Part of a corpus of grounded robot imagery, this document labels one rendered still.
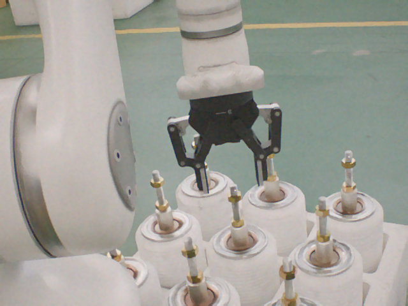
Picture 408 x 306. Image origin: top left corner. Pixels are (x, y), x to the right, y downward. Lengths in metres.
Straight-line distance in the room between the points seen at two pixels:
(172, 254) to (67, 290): 0.47
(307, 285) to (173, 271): 0.21
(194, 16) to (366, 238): 0.39
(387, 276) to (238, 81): 0.37
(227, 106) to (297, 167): 0.81
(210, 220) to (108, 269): 0.55
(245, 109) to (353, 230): 0.24
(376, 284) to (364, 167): 0.65
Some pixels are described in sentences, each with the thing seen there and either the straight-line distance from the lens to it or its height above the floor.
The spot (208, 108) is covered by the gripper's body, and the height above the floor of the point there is 0.46.
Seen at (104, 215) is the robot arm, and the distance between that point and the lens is 0.25.
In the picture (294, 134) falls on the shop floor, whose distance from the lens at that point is 1.59.
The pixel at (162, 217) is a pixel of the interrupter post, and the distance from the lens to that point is 0.79.
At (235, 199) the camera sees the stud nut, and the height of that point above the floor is 0.33.
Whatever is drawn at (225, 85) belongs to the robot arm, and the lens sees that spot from 0.57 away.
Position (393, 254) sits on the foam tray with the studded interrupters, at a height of 0.18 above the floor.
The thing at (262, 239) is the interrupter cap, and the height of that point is 0.25.
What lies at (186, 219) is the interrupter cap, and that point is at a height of 0.25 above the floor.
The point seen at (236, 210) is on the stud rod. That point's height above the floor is 0.31.
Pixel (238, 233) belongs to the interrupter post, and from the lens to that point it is 0.74.
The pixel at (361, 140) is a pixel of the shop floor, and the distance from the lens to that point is 1.54.
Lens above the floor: 0.71
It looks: 28 degrees down
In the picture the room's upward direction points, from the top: 9 degrees counter-clockwise
